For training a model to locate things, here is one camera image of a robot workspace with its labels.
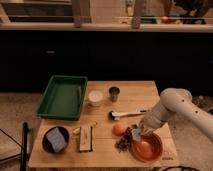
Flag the wooden block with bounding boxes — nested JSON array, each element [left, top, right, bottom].
[[79, 125, 92, 152]]

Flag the white cup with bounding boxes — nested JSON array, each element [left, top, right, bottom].
[[88, 90, 103, 107]]

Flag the red bowl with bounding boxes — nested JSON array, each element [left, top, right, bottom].
[[130, 134, 163, 163]]

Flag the metal cup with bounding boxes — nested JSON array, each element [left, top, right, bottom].
[[109, 87, 120, 102]]

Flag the black stand left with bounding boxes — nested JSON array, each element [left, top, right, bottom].
[[20, 122, 29, 171]]

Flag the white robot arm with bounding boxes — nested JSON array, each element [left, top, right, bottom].
[[139, 88, 213, 141]]

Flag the banana piece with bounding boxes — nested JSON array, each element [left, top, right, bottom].
[[72, 126, 81, 135]]

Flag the green plastic tray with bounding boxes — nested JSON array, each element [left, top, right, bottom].
[[37, 75, 87, 121]]

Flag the dark grape bunch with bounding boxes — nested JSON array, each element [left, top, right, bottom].
[[115, 127, 132, 152]]

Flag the black bowl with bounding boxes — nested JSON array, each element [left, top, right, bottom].
[[42, 126, 69, 153]]

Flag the blue sponge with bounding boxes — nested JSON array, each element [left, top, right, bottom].
[[46, 128, 67, 152]]

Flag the orange fruit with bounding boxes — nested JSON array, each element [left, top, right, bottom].
[[112, 123, 125, 136]]

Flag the grey-blue towel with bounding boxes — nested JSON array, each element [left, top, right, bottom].
[[131, 128, 142, 141]]

